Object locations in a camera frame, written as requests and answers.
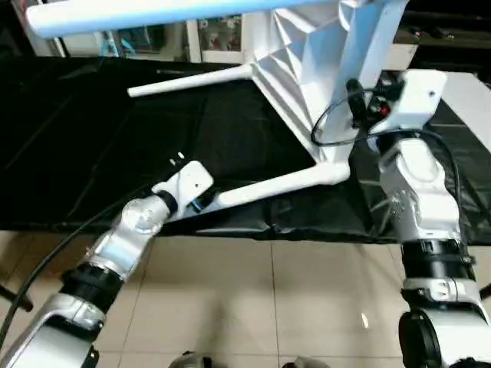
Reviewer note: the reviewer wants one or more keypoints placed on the turquoise plastic stand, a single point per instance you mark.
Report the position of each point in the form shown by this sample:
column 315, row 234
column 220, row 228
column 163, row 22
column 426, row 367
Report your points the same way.
column 119, row 44

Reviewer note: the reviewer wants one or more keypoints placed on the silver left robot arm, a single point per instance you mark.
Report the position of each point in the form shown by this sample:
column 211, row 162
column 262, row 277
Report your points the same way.
column 115, row 245

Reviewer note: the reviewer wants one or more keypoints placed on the black table mat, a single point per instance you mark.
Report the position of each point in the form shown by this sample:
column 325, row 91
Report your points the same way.
column 115, row 138

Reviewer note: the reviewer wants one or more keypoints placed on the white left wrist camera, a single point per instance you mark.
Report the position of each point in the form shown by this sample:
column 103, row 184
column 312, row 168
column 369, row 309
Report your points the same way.
column 184, row 184

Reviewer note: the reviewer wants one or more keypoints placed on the white glass door cabinet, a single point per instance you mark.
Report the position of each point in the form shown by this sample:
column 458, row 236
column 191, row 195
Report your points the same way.
column 219, row 38

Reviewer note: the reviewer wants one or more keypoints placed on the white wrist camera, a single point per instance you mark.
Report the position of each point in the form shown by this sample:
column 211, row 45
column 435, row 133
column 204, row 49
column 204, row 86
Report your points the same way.
column 184, row 184
column 418, row 96

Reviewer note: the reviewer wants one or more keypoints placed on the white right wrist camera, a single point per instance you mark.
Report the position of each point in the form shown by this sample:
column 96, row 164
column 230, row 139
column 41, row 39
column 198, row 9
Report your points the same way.
column 418, row 96

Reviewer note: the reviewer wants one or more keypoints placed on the white drawer unit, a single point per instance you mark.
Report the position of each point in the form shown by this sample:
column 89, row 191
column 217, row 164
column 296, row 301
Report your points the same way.
column 400, row 57

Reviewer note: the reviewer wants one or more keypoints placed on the white plastic table top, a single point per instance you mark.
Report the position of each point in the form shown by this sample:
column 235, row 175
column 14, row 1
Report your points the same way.
column 322, row 61

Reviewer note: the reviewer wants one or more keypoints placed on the white plastic table leg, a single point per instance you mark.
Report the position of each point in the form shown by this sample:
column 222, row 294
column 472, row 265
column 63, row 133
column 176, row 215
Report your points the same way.
column 276, row 185
column 153, row 17
column 192, row 80

